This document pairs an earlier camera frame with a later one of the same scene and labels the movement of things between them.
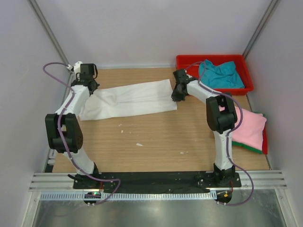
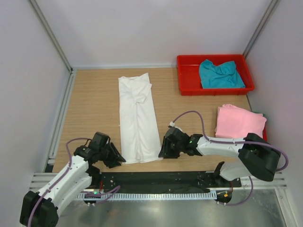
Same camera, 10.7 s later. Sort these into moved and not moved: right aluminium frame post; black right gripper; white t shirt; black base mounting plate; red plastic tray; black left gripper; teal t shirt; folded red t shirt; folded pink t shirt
Moved: black right gripper; black left gripper; white t shirt
Not moved: black base mounting plate; folded pink t shirt; red plastic tray; folded red t shirt; right aluminium frame post; teal t shirt
